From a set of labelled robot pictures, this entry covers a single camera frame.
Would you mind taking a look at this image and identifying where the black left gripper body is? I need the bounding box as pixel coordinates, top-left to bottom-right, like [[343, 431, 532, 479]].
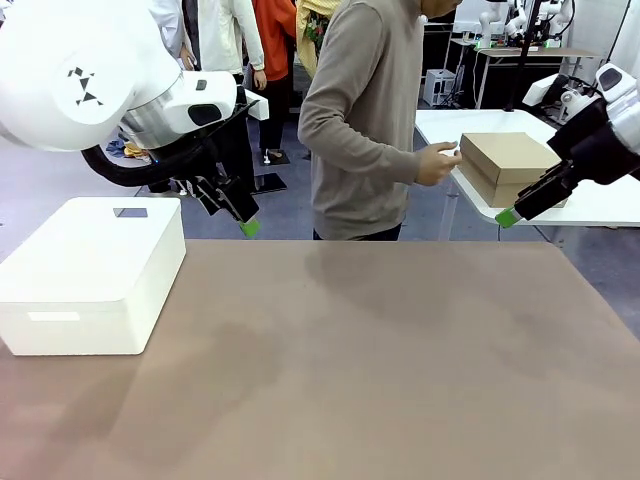
[[158, 130, 240, 187]]

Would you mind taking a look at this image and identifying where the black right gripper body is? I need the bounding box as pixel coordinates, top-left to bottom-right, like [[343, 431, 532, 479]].
[[547, 97, 640, 185]]

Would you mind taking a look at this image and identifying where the brown cardboard shoe box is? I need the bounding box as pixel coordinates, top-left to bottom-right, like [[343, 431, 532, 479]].
[[458, 131, 571, 209]]

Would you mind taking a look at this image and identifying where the person's right forearm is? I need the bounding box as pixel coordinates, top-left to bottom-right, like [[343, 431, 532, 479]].
[[307, 127, 424, 187]]

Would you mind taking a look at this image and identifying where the white storage box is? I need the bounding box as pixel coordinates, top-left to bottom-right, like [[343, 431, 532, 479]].
[[0, 196, 187, 357]]

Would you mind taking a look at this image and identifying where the person's right hand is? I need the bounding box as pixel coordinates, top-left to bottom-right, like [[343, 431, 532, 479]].
[[414, 141, 464, 187]]

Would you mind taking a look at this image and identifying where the pile of colourful clothes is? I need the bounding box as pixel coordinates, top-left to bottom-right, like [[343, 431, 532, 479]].
[[107, 132, 151, 162]]

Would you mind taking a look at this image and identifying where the brown topped background table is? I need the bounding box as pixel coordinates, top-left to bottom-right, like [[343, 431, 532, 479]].
[[472, 45, 601, 111]]

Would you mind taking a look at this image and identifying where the white side table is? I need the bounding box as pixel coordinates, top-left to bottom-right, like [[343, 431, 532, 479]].
[[413, 108, 640, 242]]

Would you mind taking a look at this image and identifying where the black stand pole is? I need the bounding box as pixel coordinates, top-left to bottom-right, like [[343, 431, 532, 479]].
[[503, 0, 544, 113]]

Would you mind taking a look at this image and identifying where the white hanging cloth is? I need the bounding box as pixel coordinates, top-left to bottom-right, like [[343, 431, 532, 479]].
[[607, 0, 640, 66]]

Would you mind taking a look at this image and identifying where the person in white jacket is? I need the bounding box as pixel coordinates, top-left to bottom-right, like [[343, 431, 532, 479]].
[[149, 0, 267, 194]]

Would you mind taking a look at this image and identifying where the person in orange top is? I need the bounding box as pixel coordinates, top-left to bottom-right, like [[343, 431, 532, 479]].
[[252, 0, 297, 154]]

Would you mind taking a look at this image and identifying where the yellow patterned cloth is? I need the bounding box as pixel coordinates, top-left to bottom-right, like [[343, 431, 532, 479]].
[[295, 0, 332, 79]]

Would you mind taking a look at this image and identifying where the person in beige sweater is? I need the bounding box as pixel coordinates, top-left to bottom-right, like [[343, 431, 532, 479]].
[[297, 0, 464, 242]]

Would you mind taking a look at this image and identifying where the black floor base plate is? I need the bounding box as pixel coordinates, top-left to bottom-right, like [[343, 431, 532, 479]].
[[249, 172, 289, 195]]

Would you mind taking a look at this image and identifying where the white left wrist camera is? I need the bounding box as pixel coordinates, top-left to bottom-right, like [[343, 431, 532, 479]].
[[243, 89, 270, 121]]

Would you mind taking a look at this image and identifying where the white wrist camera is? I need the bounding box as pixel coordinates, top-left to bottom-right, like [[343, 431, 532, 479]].
[[243, 89, 270, 121], [522, 73, 601, 109]]

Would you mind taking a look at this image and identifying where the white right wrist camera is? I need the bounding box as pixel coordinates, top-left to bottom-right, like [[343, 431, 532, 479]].
[[522, 73, 601, 109]]

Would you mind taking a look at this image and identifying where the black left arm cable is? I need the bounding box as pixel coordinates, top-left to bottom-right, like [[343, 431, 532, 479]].
[[81, 142, 221, 190]]

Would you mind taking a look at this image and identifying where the white open frame cabinet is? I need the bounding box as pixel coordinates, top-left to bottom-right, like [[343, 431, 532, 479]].
[[423, 68, 458, 108]]

